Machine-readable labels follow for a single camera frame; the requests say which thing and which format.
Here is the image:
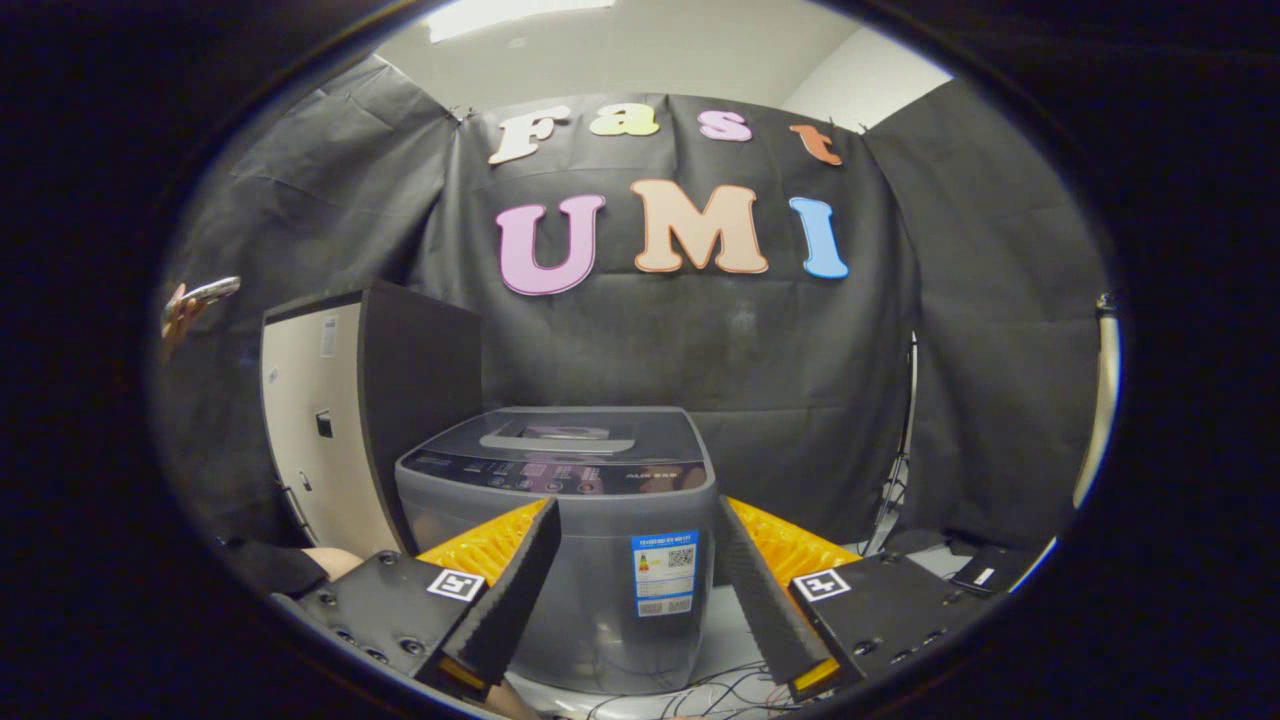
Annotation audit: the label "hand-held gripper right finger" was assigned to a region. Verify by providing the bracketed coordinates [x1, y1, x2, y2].
[716, 494, 991, 701]

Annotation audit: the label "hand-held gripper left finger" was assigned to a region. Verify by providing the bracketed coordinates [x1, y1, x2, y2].
[270, 496, 563, 701]

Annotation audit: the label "grey washing machine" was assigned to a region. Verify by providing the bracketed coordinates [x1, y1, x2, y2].
[395, 405, 719, 696]

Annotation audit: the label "dark washing machine lid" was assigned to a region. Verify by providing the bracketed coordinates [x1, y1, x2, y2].
[425, 407, 706, 466]

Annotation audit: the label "thin metal stand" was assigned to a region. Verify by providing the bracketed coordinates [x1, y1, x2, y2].
[860, 332, 921, 556]

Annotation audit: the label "dark cabinet with beige front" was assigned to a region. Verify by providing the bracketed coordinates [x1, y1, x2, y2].
[260, 280, 484, 559]

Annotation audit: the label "black backdrop cloth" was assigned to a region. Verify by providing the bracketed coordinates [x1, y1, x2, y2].
[150, 55, 1111, 551]

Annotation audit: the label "flat black box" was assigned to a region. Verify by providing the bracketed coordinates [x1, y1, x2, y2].
[950, 545, 1046, 598]

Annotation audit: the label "white pole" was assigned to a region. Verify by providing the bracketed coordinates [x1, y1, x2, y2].
[1072, 292, 1121, 511]

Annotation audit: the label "silver smartphone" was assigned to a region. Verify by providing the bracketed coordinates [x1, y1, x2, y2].
[172, 276, 243, 309]

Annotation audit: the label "thin black floor cables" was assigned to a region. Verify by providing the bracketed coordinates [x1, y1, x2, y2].
[585, 660, 801, 720]

